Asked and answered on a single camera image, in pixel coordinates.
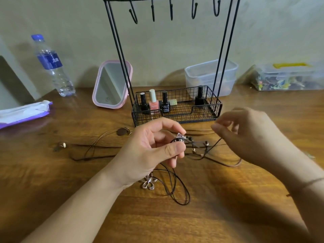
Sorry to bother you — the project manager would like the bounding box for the person's left hand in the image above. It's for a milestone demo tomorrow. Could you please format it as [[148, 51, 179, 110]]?
[[106, 117, 187, 190]]

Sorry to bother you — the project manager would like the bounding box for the person's right hand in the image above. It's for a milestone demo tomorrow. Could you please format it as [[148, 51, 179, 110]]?
[[211, 107, 324, 195]]

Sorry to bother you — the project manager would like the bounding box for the flower pendant black cord necklace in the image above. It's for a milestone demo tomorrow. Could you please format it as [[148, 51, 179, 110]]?
[[140, 162, 191, 206]]

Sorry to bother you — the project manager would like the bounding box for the brown oval pendant chain necklace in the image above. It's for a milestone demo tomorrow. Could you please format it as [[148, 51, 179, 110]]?
[[85, 127, 217, 160]]

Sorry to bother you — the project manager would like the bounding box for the dark beaded cord necklace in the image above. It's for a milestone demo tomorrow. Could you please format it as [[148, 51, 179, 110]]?
[[171, 132, 243, 168]]

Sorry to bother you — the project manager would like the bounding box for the shell pendant cord necklace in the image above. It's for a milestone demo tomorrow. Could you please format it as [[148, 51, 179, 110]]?
[[52, 141, 122, 162]]

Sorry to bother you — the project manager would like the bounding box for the black wire jewelry stand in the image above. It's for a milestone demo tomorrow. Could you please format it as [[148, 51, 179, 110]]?
[[95, 0, 242, 127]]

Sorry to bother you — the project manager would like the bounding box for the person's left forearm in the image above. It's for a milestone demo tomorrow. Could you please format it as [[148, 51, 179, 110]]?
[[23, 167, 127, 243]]

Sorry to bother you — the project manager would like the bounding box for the pink nail polish bottle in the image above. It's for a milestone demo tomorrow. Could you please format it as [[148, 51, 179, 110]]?
[[148, 89, 160, 115]]

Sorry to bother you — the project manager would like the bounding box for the clear plastic food container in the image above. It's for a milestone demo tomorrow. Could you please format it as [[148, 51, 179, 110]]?
[[184, 59, 239, 83], [186, 78, 236, 97]]

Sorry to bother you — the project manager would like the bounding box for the black labelled nail polish bottle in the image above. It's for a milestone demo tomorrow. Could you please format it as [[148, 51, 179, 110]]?
[[161, 90, 171, 114]]

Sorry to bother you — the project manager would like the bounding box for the pink framed mirror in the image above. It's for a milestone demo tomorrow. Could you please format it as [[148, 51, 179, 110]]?
[[92, 60, 134, 110]]

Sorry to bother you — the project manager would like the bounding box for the white purple wet wipes pack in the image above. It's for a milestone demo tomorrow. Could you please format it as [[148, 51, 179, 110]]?
[[0, 100, 53, 130]]

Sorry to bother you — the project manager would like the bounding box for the clear water bottle blue cap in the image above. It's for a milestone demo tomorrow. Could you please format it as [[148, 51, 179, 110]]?
[[31, 34, 76, 97]]

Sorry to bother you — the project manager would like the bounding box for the white shelf unit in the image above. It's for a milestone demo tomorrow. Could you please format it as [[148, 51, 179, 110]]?
[[0, 35, 41, 110]]

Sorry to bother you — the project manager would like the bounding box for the thin cord bracelet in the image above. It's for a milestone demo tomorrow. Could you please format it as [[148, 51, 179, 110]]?
[[285, 177, 324, 198]]

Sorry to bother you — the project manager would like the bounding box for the clear storage box yellow handle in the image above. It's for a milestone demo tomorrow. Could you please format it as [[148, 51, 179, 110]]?
[[251, 62, 324, 91]]

